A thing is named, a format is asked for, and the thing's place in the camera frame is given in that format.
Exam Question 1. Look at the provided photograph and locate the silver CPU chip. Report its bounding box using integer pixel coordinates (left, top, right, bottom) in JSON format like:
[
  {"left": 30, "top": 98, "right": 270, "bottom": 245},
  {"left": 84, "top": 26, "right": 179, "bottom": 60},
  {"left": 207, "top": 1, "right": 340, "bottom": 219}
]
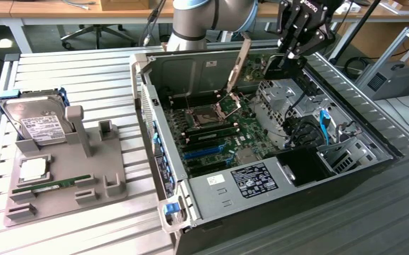
[{"left": 19, "top": 158, "right": 50, "bottom": 183}]

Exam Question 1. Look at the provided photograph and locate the green motherboard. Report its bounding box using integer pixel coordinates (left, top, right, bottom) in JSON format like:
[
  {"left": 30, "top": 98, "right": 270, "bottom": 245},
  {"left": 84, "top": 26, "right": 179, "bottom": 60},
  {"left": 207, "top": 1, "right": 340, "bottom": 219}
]
[{"left": 162, "top": 90, "right": 287, "bottom": 179}]

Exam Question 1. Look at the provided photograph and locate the coiled black cable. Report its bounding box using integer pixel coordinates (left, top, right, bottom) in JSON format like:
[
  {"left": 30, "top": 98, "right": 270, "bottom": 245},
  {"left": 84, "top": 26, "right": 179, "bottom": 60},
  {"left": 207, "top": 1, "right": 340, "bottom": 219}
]
[{"left": 344, "top": 56, "right": 372, "bottom": 79}]

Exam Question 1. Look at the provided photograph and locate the blue disk wire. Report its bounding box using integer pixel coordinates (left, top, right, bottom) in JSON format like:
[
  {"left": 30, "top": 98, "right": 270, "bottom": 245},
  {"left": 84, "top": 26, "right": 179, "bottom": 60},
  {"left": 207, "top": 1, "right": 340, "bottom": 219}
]
[{"left": 319, "top": 108, "right": 334, "bottom": 146}]

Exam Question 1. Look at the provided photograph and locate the silver chipset heatsink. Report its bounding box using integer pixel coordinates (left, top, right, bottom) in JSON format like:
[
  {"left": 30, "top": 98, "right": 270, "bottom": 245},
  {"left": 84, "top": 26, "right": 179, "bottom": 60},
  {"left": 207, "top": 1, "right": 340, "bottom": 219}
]
[{"left": 236, "top": 148, "right": 260, "bottom": 164}]

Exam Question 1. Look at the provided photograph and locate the black open PC case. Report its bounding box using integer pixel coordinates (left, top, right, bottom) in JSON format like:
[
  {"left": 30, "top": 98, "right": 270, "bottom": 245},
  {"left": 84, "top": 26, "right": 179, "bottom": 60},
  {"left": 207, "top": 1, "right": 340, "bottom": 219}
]
[{"left": 130, "top": 44, "right": 404, "bottom": 255}]

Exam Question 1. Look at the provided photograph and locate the silver perforated disk bay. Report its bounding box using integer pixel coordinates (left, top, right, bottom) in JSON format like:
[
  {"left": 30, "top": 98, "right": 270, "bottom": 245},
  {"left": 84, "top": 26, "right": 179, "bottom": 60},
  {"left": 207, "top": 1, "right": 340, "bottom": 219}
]
[{"left": 316, "top": 137, "right": 381, "bottom": 175}]

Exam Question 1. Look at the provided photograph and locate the grey parts rack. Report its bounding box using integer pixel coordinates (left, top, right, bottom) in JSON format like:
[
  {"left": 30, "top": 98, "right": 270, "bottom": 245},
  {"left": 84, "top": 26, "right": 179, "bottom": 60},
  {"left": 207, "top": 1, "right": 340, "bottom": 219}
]
[{"left": 4, "top": 105, "right": 131, "bottom": 228}]

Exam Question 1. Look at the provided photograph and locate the dark installed RAM stick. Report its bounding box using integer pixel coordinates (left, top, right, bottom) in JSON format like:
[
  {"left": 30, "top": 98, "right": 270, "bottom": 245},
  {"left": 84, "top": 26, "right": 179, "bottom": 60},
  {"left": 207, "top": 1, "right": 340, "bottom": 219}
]
[{"left": 184, "top": 125, "right": 242, "bottom": 146}]

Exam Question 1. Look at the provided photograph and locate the metal socket cover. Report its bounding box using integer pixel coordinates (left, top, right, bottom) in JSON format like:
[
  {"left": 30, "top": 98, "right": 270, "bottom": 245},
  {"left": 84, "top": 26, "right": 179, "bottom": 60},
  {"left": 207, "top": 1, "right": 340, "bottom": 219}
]
[{"left": 215, "top": 91, "right": 246, "bottom": 120}]

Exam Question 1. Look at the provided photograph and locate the CPU socket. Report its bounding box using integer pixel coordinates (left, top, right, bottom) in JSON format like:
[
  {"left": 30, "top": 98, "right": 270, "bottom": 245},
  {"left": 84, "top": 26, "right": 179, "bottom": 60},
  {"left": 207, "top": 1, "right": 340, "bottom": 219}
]
[{"left": 187, "top": 105, "right": 224, "bottom": 129}]

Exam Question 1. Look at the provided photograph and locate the black wire bundle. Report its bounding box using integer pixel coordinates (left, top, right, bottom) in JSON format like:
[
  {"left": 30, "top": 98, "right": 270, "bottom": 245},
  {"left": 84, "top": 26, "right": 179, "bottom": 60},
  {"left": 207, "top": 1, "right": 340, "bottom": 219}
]
[{"left": 283, "top": 116, "right": 328, "bottom": 148}]

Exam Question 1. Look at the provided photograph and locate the silver metal drive cage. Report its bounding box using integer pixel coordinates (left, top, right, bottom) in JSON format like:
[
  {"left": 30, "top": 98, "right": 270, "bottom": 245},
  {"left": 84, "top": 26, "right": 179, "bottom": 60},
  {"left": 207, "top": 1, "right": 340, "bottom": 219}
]
[{"left": 256, "top": 47, "right": 336, "bottom": 125}]

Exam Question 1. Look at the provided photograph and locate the long wooden desk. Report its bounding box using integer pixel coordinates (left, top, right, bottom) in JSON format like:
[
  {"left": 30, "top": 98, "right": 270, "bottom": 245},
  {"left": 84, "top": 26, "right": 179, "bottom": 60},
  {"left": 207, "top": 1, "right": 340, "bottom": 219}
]
[{"left": 0, "top": 0, "right": 409, "bottom": 54}]

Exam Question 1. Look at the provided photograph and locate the silver power supply unit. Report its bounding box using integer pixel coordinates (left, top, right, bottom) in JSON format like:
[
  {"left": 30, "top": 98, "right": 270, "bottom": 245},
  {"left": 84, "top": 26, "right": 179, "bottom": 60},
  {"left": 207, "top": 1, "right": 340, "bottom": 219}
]
[{"left": 179, "top": 156, "right": 300, "bottom": 224}]

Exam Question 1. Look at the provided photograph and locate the low-profile NVIDIA graphics card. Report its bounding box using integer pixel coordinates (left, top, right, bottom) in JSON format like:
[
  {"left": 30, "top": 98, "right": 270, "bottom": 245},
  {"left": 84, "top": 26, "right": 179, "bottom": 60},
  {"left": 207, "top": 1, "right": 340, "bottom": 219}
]
[{"left": 224, "top": 31, "right": 307, "bottom": 94}]

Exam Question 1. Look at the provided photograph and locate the blue case latch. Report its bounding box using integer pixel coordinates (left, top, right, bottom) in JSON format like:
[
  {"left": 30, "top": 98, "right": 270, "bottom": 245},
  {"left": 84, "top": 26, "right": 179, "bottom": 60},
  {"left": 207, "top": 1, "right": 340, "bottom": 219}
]
[{"left": 163, "top": 202, "right": 180, "bottom": 215}]

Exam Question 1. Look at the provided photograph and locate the black plastic fan shroud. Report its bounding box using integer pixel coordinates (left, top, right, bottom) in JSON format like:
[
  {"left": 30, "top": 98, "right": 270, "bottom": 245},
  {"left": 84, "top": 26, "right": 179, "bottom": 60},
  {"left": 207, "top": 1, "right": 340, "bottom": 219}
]
[{"left": 263, "top": 147, "right": 338, "bottom": 189}]

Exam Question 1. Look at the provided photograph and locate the blue disk caddy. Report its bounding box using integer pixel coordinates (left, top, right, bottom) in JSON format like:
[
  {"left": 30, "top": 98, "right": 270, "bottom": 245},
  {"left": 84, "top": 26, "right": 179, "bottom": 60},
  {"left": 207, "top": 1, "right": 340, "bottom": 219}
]
[{"left": 0, "top": 87, "right": 71, "bottom": 141}]

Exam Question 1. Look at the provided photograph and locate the blue expansion slot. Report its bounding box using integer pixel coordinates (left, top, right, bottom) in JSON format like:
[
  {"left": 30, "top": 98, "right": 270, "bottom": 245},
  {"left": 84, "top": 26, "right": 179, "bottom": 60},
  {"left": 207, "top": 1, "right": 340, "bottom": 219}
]
[{"left": 184, "top": 145, "right": 228, "bottom": 160}]

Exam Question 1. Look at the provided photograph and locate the small white box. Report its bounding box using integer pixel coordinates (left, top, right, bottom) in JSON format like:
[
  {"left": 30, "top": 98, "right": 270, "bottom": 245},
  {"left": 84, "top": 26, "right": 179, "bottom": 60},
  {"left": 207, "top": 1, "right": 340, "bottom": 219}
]
[{"left": 335, "top": 2, "right": 362, "bottom": 14}]

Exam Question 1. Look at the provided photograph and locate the black tripod pole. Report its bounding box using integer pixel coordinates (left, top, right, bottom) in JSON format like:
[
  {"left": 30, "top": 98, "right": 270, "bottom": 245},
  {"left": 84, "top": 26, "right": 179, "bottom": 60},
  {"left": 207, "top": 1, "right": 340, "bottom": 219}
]
[{"left": 328, "top": 0, "right": 384, "bottom": 64}]

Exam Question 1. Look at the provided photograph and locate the long black expansion slot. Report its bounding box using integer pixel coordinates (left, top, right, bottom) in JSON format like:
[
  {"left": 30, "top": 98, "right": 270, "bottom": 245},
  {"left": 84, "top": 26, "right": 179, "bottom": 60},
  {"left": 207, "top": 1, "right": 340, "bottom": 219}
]
[
  {"left": 190, "top": 166, "right": 239, "bottom": 178},
  {"left": 188, "top": 159, "right": 235, "bottom": 172}
]

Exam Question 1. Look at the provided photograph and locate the silver hard disk drive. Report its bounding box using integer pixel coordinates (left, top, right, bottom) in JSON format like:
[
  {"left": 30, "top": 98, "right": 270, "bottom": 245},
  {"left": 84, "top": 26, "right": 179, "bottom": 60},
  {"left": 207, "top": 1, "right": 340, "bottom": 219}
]
[{"left": 2, "top": 97, "right": 68, "bottom": 147}]

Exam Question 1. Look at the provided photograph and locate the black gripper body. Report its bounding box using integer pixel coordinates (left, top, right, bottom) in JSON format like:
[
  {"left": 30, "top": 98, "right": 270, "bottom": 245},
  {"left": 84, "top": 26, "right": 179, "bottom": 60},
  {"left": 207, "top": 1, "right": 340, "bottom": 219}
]
[{"left": 291, "top": 0, "right": 334, "bottom": 30}]

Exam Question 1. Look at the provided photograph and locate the grey control box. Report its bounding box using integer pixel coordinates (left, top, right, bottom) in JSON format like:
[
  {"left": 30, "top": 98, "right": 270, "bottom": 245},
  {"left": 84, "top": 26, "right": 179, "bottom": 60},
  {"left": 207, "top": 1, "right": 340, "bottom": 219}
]
[{"left": 367, "top": 60, "right": 409, "bottom": 101}]

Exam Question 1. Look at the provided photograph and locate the green RAM stick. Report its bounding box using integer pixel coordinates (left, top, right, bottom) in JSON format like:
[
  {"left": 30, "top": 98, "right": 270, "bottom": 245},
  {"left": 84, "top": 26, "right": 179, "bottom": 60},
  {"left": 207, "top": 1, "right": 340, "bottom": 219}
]
[{"left": 12, "top": 174, "right": 95, "bottom": 195}]

